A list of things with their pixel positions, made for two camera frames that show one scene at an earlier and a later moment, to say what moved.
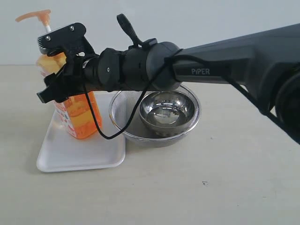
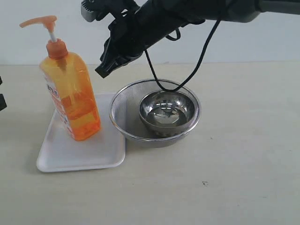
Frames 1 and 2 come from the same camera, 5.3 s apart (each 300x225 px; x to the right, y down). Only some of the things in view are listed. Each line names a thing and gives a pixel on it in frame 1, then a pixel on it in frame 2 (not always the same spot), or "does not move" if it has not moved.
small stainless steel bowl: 167,113 does not move
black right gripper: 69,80 to 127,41
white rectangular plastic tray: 62,151 does not move
